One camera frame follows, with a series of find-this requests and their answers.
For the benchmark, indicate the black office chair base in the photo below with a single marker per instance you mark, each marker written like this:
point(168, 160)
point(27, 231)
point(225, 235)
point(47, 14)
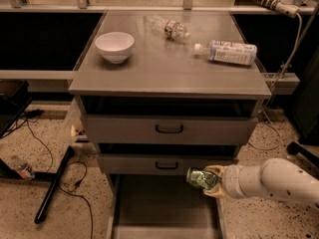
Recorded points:
point(294, 148)

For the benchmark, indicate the black box on left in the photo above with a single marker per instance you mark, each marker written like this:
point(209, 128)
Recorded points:
point(14, 99)

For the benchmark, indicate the black table leg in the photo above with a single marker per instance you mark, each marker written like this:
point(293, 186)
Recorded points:
point(41, 214)

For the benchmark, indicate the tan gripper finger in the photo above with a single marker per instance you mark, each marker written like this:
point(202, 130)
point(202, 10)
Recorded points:
point(215, 192)
point(216, 169)

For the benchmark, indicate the grey top drawer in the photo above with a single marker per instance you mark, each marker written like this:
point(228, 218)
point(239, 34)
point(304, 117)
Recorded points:
point(168, 130)

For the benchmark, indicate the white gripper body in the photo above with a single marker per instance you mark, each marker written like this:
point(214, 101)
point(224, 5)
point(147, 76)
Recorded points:
point(231, 179)

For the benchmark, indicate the grey bottom drawer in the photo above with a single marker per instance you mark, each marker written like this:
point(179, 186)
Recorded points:
point(163, 207)

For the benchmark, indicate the grey drawer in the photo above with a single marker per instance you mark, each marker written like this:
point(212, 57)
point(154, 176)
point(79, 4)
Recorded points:
point(155, 164)
point(168, 130)
point(163, 207)

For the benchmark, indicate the white ceramic bowl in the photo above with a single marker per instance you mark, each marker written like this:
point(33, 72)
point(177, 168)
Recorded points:
point(115, 47)

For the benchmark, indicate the white labelled plastic bottle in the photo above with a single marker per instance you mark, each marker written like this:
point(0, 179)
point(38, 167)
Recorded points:
point(227, 52)

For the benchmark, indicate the green can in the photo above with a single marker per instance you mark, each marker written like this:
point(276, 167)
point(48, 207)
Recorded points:
point(201, 179)

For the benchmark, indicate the white power strip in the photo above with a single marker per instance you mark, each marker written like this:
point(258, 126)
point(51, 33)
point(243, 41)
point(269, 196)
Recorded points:
point(284, 7)

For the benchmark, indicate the clear plastic water bottle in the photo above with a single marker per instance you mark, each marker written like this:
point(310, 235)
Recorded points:
point(168, 28)

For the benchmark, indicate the clear plastic bag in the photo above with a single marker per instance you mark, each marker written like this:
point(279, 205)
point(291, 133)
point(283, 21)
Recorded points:
point(72, 129)

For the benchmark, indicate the plastic bottle on floor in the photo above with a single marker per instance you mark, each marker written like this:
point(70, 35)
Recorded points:
point(22, 167)

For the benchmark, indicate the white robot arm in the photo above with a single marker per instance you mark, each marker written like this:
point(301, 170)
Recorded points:
point(275, 179)

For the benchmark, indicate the grey middle drawer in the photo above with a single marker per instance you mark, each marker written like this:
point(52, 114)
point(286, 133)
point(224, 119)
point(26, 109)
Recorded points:
point(155, 164)

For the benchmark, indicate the grey drawer cabinet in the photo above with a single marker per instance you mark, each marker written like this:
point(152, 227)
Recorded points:
point(163, 79)

